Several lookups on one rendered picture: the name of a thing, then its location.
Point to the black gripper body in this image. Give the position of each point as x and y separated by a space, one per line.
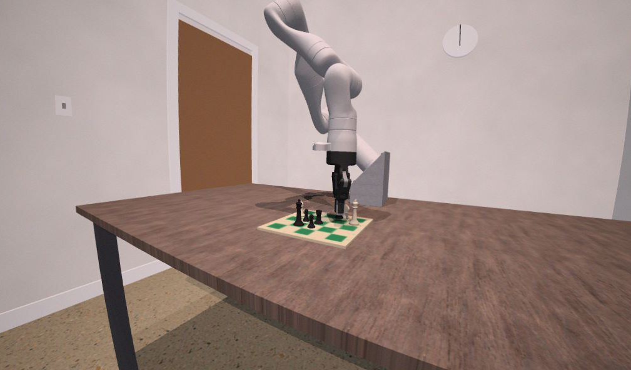
341 160

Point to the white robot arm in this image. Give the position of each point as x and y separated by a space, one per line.
316 60

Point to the green and cream chessboard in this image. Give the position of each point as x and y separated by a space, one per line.
333 232

